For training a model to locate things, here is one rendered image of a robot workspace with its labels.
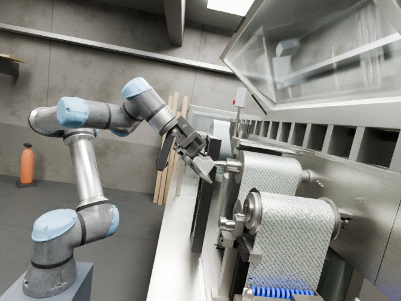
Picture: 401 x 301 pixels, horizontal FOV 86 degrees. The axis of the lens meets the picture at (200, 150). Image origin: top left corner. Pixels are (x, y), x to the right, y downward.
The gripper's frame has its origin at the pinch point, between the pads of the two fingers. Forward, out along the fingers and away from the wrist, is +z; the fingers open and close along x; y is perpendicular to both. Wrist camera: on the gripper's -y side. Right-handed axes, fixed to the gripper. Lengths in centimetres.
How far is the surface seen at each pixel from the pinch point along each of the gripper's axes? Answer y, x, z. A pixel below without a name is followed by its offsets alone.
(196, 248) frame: -28.3, 27.7, 30.4
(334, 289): 8, -3, 58
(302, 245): 9.4, -5.6, 34.3
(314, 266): 8.0, -5.6, 42.8
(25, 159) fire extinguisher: -223, 285, -129
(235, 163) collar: 11.0, 23.2, 9.8
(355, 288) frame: 15, 8, 77
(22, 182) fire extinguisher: -253, 285, -106
